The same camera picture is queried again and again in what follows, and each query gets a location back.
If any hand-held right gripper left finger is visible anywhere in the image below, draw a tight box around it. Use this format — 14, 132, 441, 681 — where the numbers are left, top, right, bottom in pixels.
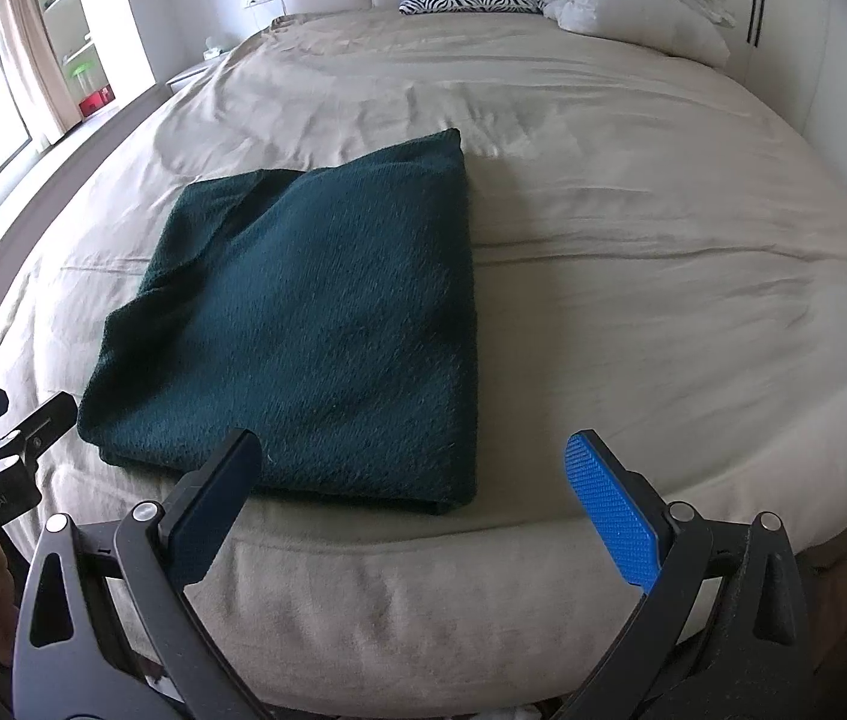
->
14, 427, 274, 720

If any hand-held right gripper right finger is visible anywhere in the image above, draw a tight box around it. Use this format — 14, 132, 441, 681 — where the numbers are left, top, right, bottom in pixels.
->
558, 431, 818, 720

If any dark teal towel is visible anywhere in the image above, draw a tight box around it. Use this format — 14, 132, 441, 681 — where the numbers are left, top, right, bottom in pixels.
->
78, 127, 480, 517

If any white window ledge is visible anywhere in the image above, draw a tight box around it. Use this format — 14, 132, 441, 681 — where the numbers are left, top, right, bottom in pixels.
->
0, 82, 169, 316

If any beige bed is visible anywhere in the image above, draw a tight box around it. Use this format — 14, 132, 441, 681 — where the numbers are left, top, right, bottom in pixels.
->
0, 7, 847, 713

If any beige curtain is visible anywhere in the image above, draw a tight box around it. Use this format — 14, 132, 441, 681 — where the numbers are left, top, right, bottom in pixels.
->
0, 0, 68, 147

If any white shelf unit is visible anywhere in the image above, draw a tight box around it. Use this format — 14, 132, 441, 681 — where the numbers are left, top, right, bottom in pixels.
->
33, 0, 155, 121

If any white wardrobe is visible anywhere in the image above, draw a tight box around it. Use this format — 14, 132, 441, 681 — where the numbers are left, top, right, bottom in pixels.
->
723, 0, 847, 218

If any white duvet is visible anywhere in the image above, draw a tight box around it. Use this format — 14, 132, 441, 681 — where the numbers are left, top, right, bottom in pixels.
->
524, 0, 735, 65

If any zebra print pillow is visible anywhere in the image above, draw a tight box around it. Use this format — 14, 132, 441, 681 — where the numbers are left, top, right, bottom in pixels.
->
399, 0, 544, 16

